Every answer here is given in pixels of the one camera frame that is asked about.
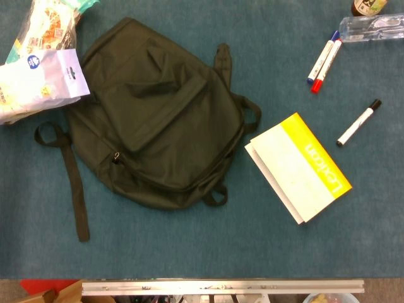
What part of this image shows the brown cardboard box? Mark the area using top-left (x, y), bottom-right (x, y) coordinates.
top-left (15, 280), bottom-right (116, 303)

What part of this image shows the red capped whiteboard marker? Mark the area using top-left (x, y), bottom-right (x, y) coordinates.
top-left (311, 39), bottom-right (343, 95)

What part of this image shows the light blue round container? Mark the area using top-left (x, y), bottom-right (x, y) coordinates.
top-left (302, 292), bottom-right (360, 303)

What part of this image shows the white yellow Lexicon book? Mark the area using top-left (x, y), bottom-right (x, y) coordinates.
top-left (244, 112), bottom-right (354, 225)

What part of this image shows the blue capped whiteboard marker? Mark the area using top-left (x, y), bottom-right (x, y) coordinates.
top-left (306, 30), bottom-right (340, 85)

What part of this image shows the brown glass bottle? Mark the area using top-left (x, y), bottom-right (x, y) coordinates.
top-left (350, 0), bottom-right (388, 17)

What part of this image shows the teal plastic package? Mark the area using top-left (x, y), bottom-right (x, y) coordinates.
top-left (61, 0), bottom-right (100, 15)

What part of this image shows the clear snack bag orange print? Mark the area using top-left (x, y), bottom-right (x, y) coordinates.
top-left (6, 0), bottom-right (83, 64)

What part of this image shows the black fabric backpack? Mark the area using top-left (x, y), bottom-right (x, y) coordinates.
top-left (33, 16), bottom-right (263, 243)

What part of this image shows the red flat object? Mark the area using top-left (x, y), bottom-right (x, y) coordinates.
top-left (20, 278), bottom-right (80, 296)

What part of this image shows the clear plastic pencil case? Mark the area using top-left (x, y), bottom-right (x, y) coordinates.
top-left (339, 14), bottom-right (404, 45)

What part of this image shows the black capped whiteboard marker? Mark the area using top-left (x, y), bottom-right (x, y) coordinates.
top-left (336, 98), bottom-right (383, 148)

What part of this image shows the white snack bag blue logo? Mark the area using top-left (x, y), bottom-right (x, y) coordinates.
top-left (0, 48), bottom-right (92, 126)

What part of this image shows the aluminium rail profile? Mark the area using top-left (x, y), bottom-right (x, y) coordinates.
top-left (81, 279), bottom-right (365, 297)

